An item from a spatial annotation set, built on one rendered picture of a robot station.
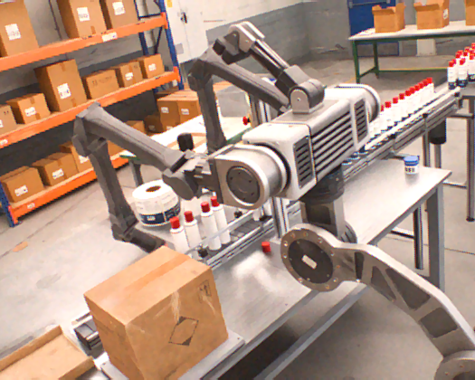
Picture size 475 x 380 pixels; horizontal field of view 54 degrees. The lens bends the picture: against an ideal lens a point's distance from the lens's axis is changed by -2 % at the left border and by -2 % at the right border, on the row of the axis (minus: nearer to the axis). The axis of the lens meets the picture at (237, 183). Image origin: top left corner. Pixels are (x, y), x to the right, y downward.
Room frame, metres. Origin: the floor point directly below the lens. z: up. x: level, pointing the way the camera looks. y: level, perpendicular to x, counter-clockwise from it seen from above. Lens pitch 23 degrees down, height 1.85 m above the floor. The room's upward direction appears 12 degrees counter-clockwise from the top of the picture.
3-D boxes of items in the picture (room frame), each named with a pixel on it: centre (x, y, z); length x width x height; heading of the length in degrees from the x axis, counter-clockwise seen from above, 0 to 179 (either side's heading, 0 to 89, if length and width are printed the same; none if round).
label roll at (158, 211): (2.12, 0.40, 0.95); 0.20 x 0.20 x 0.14
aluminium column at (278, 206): (1.75, -0.14, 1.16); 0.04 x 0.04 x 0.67; 39
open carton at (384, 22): (7.03, -2.63, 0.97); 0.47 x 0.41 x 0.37; 132
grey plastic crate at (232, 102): (4.12, -0.32, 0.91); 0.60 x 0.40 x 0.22; 140
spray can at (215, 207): (1.74, 0.10, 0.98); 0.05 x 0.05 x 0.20
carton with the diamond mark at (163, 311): (1.19, 0.31, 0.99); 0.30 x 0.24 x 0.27; 129
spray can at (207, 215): (1.71, 0.14, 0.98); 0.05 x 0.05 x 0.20
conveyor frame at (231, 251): (1.84, -0.02, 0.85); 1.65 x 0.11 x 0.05; 129
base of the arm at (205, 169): (1.05, 0.04, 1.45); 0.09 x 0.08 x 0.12; 136
